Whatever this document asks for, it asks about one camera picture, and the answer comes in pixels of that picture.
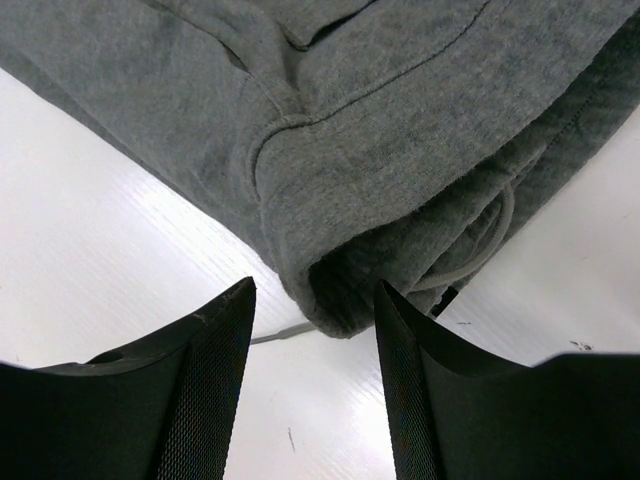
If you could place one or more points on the grey shorts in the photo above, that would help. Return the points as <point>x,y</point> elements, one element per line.
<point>345,142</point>

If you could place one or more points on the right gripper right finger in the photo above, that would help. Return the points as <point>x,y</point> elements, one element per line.
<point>456,411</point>

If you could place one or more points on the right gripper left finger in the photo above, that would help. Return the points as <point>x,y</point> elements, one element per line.
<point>160,407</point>

